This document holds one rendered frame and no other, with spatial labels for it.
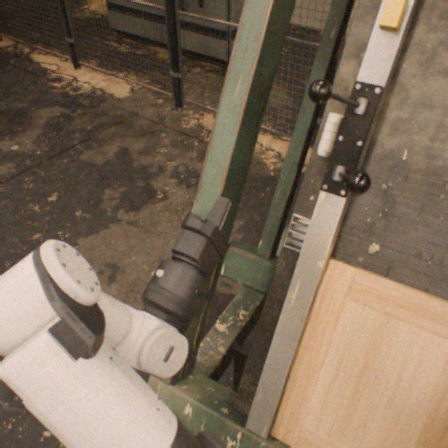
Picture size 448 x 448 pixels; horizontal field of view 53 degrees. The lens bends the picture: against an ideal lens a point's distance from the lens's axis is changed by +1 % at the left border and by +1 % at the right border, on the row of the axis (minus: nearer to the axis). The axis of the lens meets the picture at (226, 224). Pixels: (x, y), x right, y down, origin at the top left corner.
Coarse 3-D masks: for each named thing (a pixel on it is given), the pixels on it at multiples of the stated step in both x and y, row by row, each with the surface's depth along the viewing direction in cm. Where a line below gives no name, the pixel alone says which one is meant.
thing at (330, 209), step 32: (384, 0) 76; (416, 0) 75; (384, 32) 76; (384, 64) 77; (384, 96) 80; (320, 192) 84; (320, 224) 84; (320, 256) 85; (288, 320) 89; (288, 352) 90; (256, 416) 94
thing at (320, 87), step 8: (320, 80) 71; (312, 88) 71; (320, 88) 70; (328, 88) 70; (312, 96) 71; (320, 96) 71; (328, 96) 71; (336, 96) 74; (352, 104) 76; (360, 104) 77; (368, 104) 77; (360, 112) 77
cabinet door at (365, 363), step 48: (336, 288) 86; (384, 288) 82; (336, 336) 88; (384, 336) 84; (432, 336) 80; (288, 384) 93; (336, 384) 89; (384, 384) 84; (432, 384) 81; (288, 432) 94; (336, 432) 90; (384, 432) 85; (432, 432) 81
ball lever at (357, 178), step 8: (336, 168) 80; (344, 168) 80; (336, 176) 80; (344, 176) 76; (352, 176) 70; (360, 176) 69; (368, 176) 69; (352, 184) 69; (360, 184) 69; (368, 184) 69; (352, 192) 70; (360, 192) 70
